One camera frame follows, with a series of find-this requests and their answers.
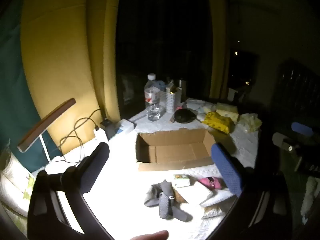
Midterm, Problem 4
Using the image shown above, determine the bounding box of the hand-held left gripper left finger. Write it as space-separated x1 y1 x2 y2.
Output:
27 142 115 240

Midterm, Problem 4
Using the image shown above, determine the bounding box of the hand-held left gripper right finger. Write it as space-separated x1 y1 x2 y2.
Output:
211 142 293 240

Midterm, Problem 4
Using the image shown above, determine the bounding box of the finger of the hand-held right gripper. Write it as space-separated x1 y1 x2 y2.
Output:
291 121 315 137

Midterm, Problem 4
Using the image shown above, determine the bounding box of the white waffle cloth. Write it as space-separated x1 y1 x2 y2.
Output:
200 189 237 218

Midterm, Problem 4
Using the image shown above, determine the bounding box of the white towel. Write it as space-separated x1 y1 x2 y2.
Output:
178 181 213 202

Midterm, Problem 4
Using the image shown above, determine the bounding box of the brown fluffy sponge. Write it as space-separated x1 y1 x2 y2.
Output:
174 190 188 204

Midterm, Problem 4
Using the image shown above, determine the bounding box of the cardboard box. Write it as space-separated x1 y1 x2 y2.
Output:
135 128 235 172

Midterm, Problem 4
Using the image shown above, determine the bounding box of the pink pouch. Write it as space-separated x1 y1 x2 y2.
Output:
198 177 226 190

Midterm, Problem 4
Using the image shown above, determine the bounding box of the white textured tablecloth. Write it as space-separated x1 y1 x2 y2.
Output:
44 97 261 240

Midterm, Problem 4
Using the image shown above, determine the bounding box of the white charger block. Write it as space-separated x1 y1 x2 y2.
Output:
94 127 109 143

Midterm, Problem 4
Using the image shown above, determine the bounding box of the black power adapter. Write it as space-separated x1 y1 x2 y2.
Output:
100 119 118 137

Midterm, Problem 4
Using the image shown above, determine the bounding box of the dark chair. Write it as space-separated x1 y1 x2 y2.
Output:
272 59 320 107

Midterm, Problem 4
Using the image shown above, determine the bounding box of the small green and white packet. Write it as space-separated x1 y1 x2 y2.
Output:
172 173 192 188

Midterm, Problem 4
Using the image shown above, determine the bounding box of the white and blue tissue box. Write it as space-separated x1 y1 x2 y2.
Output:
114 119 136 136

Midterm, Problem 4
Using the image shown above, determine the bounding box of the yellow tissue packet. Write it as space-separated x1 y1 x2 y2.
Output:
202 111 236 134

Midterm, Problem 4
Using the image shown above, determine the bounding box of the pale hanging cloth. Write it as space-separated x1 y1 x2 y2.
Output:
299 177 320 227

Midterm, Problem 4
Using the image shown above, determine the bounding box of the clear bag of yellow items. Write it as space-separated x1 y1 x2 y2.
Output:
236 113 263 133

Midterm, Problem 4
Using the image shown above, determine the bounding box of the pale yellow tissue pack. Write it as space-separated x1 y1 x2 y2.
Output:
215 102 239 123

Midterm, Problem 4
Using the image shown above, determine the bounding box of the light grey sock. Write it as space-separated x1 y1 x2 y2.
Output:
144 184 163 208

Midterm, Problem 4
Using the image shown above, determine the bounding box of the wooden desk lamp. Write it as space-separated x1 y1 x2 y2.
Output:
17 98 77 164

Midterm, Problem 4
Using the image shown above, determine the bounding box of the dark grey dotted sock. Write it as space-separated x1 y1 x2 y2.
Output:
158 179 193 223

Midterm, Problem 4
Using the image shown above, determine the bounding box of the white plastic bag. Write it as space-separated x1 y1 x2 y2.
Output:
187 98 216 114

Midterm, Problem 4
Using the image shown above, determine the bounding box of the clear plastic cup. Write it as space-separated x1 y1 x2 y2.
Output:
146 105 166 122

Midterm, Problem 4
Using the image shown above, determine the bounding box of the white pillow with green stars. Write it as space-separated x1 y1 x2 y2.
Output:
0 144 38 218

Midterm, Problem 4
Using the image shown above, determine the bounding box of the white perforated basket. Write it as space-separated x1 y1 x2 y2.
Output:
160 85 183 114

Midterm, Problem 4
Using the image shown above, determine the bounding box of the clear plastic water bottle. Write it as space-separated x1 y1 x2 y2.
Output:
144 73 161 111

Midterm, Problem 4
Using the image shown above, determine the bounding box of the metal thermos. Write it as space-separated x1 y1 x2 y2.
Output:
175 79 189 103

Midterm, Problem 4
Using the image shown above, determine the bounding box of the yellow curtain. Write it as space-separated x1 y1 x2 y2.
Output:
207 0 231 98
21 0 123 156

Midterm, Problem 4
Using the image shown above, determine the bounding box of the teal fabric panel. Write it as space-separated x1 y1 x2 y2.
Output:
0 0 62 173

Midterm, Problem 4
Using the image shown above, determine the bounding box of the black charging cable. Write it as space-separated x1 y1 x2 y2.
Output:
58 109 104 165

